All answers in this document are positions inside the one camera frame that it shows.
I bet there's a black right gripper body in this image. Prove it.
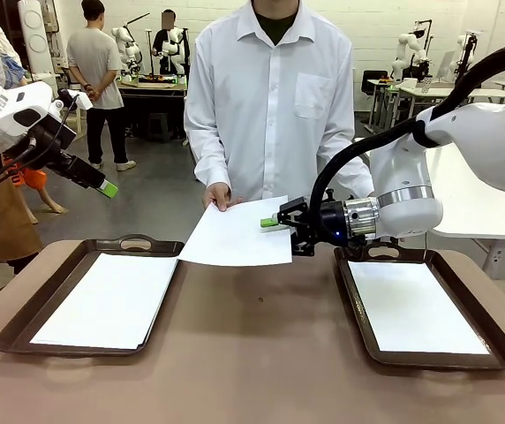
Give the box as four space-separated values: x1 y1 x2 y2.
307 200 350 244

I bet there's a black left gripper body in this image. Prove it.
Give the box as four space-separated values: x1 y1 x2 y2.
25 121 77 171

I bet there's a person's left forearm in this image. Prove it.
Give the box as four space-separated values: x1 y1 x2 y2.
318 132 375 200

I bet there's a person's right forearm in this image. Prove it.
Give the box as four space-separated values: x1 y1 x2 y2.
193 132 231 191

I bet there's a person's right hand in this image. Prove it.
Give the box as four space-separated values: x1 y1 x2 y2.
202 181 243 212

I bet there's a small black stool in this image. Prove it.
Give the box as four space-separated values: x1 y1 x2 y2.
147 112 170 142

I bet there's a man in grey t-shirt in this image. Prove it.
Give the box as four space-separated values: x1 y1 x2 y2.
65 0 138 172

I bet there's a person in white shirt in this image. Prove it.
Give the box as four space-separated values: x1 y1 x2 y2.
184 0 375 202

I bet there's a white tower air conditioner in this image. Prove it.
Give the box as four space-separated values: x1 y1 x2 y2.
17 0 56 85

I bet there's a brown plastic serving tray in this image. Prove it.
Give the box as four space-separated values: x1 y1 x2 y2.
0 233 186 358
333 241 505 372

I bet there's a wood-top background table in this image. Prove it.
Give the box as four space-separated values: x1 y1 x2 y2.
117 74 190 138

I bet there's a white background humanoid robot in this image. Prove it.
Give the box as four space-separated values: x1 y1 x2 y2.
110 25 144 85
167 26 191 76

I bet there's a thin black light stand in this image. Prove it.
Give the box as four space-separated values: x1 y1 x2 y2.
145 28 155 77

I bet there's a large white table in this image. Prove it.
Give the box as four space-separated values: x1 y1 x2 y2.
353 136 505 280

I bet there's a person in black shirt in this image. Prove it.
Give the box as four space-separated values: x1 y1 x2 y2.
152 11 178 75

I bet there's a black desk chair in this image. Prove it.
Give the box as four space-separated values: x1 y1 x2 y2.
360 69 389 136

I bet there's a long white desk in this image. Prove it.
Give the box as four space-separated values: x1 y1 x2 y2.
366 78 505 133

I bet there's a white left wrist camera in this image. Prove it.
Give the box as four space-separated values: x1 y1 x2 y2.
57 87 94 110

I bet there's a black camera pole stand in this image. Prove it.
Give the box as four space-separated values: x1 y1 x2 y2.
459 34 479 77

